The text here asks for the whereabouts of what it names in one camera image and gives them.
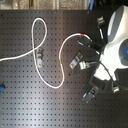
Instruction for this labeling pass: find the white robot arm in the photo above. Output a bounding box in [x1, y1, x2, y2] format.
[78, 5, 128, 80]

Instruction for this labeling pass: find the grey bracket lower right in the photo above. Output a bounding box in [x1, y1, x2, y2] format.
[112, 85, 120, 93]

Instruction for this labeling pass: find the blue object at left edge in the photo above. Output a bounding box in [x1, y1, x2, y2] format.
[0, 84, 5, 94]

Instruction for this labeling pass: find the grey bracket top right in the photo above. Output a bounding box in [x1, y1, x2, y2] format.
[97, 16, 106, 28]

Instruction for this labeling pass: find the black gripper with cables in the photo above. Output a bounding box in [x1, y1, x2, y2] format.
[78, 35, 104, 70]

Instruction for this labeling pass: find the grey cable clip left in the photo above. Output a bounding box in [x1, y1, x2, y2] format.
[36, 47, 43, 68]

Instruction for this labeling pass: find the grey bracket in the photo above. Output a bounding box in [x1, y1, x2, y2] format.
[112, 85, 120, 93]
[97, 16, 106, 28]

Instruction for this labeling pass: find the grey cable clip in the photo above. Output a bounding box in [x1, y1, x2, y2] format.
[69, 52, 83, 70]
[36, 47, 43, 68]

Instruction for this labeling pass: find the grey clamp bottom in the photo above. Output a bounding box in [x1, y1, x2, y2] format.
[83, 86, 99, 103]

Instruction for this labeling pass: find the grey cable clip centre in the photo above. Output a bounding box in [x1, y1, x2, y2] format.
[69, 52, 83, 70]

